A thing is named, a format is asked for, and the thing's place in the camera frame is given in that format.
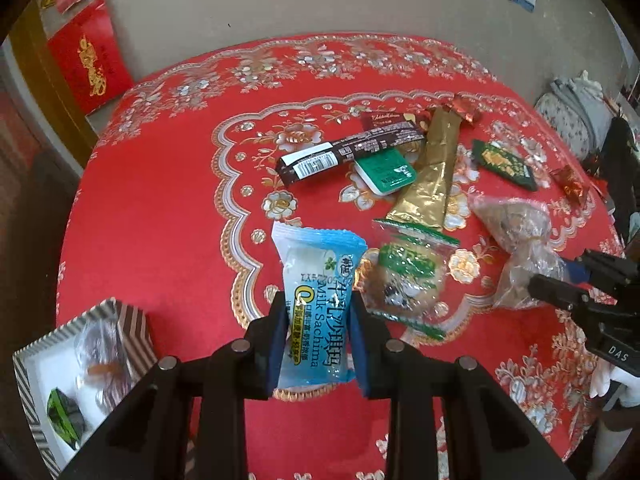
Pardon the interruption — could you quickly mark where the long dark brown bar packet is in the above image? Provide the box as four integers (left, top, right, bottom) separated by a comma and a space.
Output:
277, 127, 425, 189

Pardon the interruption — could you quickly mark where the striped cardboard box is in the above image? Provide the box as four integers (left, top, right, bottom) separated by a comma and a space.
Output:
12, 297, 158, 466

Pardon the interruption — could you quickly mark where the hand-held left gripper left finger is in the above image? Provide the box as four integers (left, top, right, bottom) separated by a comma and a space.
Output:
60, 287, 292, 480

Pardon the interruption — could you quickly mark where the dark green gold-print packet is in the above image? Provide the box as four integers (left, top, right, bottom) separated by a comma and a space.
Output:
471, 139, 540, 192

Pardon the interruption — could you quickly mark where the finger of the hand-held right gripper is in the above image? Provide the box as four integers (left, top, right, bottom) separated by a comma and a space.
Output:
559, 249, 640, 292
527, 271, 621, 313

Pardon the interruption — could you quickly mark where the clear green cookie packet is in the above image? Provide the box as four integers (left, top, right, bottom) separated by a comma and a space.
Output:
361, 217, 462, 343

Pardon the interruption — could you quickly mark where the long gold packet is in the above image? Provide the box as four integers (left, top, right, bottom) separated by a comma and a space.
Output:
384, 106, 462, 233

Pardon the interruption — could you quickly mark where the red floral tablecloth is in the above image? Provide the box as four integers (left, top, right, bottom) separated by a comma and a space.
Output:
55, 34, 626, 480

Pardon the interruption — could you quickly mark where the dark brown flat packet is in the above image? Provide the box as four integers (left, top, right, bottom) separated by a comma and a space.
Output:
360, 109, 432, 135

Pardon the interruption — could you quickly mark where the floral cushion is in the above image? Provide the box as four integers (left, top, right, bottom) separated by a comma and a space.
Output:
534, 91, 588, 158

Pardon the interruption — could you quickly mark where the clear packet of brown snack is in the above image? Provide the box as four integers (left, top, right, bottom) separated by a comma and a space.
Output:
471, 196, 572, 312
74, 309, 137, 413

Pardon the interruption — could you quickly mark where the blue white snack packet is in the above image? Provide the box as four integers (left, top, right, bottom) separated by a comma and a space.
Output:
271, 222, 368, 393

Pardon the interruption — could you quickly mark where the green black small packet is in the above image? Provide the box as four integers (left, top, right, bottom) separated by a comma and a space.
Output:
46, 386, 87, 452

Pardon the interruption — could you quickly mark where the grey clothing pile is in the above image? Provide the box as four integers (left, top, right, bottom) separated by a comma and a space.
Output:
549, 71, 617, 128

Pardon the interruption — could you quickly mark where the red envelope on wall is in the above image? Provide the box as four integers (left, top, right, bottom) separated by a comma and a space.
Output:
46, 0, 136, 117

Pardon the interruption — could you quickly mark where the small green lidded tub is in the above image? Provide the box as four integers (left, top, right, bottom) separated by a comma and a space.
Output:
354, 149, 418, 197

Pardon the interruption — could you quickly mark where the person's right hand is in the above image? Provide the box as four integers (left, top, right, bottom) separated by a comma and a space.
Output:
589, 359, 637, 413

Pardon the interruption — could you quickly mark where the yellow wooden door frame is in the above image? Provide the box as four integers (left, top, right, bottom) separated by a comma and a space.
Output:
9, 0, 98, 177

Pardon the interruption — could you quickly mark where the red wrapped candy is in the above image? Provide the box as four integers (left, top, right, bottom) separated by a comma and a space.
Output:
444, 94, 482, 125
549, 164, 592, 203

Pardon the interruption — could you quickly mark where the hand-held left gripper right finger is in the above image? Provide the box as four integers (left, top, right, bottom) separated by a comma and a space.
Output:
349, 291, 576, 480

